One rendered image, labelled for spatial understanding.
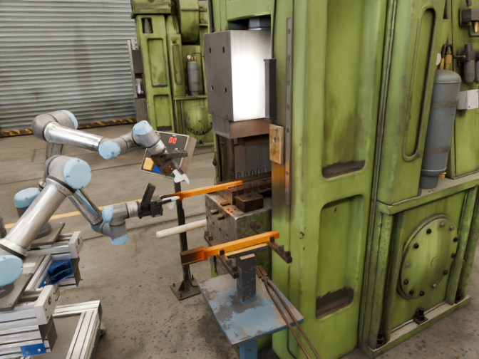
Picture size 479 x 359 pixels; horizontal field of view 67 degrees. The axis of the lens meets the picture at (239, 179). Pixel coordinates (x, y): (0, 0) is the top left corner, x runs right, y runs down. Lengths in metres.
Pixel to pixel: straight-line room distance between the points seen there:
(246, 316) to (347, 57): 1.15
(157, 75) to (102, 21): 3.33
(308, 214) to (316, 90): 0.54
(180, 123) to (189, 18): 1.78
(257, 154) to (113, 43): 7.77
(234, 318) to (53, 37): 8.70
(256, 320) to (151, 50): 5.70
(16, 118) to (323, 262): 8.62
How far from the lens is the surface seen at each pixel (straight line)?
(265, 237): 1.42
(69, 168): 1.52
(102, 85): 9.66
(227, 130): 1.79
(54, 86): 9.61
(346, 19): 1.69
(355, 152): 1.82
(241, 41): 1.72
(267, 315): 1.47
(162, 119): 6.75
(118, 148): 1.63
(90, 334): 2.32
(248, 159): 2.17
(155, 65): 6.66
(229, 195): 1.90
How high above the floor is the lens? 1.68
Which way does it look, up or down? 20 degrees down
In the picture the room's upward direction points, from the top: 2 degrees counter-clockwise
